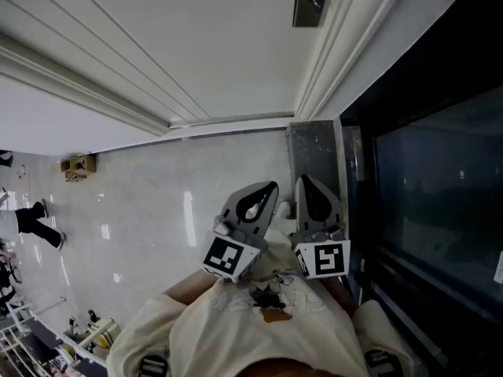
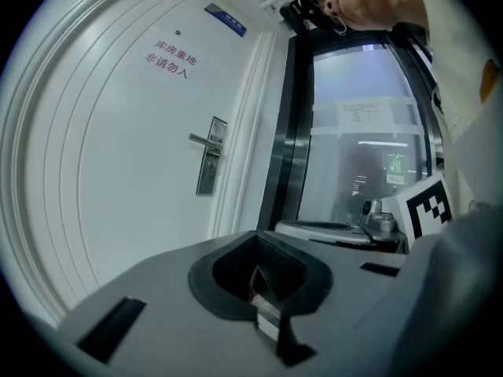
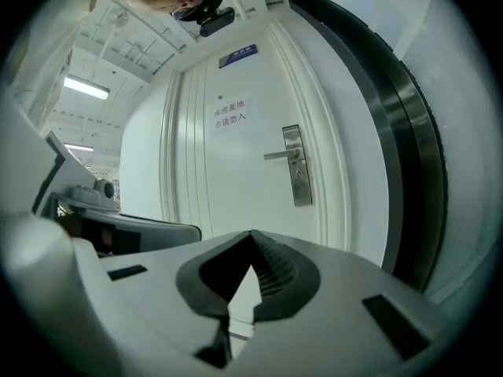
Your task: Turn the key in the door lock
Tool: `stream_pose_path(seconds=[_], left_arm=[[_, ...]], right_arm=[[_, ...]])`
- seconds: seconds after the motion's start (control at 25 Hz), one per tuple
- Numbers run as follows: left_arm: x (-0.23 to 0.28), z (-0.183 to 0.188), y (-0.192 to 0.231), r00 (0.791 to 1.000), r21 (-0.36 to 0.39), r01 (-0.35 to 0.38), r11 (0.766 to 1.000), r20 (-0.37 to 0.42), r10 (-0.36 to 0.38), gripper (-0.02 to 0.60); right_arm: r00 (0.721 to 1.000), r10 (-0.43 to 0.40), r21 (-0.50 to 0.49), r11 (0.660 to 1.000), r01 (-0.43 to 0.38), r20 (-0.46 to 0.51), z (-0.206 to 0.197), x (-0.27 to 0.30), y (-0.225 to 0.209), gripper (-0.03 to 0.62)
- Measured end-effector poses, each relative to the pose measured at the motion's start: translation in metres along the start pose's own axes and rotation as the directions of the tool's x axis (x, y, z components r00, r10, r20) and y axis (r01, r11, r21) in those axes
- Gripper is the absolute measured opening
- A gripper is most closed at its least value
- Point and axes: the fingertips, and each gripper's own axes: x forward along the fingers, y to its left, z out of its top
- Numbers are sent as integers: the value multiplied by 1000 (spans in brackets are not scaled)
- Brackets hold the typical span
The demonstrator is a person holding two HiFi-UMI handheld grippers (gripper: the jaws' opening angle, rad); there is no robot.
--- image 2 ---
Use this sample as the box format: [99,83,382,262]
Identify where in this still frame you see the white door frame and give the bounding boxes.
[0,0,281,329]

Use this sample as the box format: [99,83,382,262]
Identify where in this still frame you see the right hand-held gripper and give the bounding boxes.
[274,170,455,255]

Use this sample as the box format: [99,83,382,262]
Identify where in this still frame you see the green push sticker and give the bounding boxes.
[385,153,408,185]

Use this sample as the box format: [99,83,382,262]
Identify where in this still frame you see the silver door lever handle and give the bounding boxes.
[187,132,222,150]

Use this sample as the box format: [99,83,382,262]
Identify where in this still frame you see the white door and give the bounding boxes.
[23,0,263,290]

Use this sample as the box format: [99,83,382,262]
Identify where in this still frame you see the black framed glass door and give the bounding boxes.
[257,27,447,235]

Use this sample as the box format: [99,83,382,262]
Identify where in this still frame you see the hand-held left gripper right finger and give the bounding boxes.
[255,230,334,316]

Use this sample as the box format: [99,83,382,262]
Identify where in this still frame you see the silver door lock plate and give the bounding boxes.
[195,115,229,196]

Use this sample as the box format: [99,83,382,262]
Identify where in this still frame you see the blue door sign plate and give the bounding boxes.
[204,2,248,38]

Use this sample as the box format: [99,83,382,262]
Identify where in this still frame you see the paper notice with red print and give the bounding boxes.
[127,33,207,97]

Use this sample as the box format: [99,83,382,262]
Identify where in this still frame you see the eyeglasses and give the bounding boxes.
[301,0,349,37]

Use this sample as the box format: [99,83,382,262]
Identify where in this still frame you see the black head camera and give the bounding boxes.
[278,0,314,35]

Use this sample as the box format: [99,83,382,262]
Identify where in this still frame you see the white paper notice on glass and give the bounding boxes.
[336,99,392,129]

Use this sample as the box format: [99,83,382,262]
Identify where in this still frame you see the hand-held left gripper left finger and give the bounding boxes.
[188,232,259,321]

